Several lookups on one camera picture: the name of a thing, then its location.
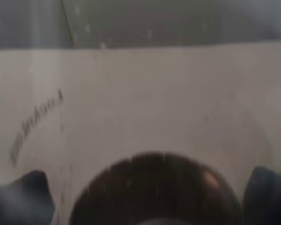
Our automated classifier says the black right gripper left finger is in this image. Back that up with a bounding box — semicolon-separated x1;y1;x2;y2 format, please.
0;170;55;225

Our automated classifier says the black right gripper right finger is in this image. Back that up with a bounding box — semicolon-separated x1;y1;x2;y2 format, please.
242;166;281;225

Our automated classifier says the brown transparent plastic bottle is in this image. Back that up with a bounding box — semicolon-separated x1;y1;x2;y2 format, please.
0;0;281;225

